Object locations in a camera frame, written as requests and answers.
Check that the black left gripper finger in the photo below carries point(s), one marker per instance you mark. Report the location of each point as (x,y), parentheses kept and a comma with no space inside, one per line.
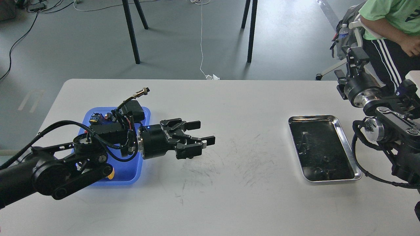
(172,126)
(193,146)

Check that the shiny metal tray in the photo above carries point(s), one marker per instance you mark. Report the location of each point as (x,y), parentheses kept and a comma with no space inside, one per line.
(324,153)

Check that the black table leg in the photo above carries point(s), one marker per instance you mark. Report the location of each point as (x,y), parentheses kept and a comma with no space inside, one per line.
(131,30)
(253,5)

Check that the blue plastic tray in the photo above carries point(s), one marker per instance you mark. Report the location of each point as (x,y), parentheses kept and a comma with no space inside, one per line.
(125,172)

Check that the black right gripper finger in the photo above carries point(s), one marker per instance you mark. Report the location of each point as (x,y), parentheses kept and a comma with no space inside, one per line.
(341,79)
(356,59)

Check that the black table leg right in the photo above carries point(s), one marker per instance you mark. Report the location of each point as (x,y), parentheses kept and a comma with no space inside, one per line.
(253,5)

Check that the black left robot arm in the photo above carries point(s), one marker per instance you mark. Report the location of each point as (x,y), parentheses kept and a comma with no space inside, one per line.
(61,170)

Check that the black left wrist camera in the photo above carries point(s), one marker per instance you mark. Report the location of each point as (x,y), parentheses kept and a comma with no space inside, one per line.
(134,109)

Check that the black table leg left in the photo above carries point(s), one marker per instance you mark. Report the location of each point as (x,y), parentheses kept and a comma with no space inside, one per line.
(131,30)

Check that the seated person green shirt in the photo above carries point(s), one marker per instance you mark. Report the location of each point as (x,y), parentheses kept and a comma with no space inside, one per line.
(393,40)

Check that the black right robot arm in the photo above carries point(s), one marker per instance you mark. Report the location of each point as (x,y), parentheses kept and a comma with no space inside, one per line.
(390,124)

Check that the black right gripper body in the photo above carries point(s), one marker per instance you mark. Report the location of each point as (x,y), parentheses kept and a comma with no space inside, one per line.
(361,90)

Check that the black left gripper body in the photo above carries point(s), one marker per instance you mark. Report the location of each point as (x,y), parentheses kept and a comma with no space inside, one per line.
(153,141)

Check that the yellow mushroom push button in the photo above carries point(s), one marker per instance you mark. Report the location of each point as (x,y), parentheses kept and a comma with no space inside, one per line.
(112,174)

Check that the black yellow selector switch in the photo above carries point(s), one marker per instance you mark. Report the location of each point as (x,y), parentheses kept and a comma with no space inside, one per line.
(96,119)

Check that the grey backpack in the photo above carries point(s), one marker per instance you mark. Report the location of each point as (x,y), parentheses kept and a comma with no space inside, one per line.
(350,16)

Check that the clear water bottle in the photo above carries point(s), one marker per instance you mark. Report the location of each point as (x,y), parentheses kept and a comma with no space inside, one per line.
(343,32)

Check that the white office chair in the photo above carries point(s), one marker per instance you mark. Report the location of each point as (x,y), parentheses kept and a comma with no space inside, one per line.
(359,29)

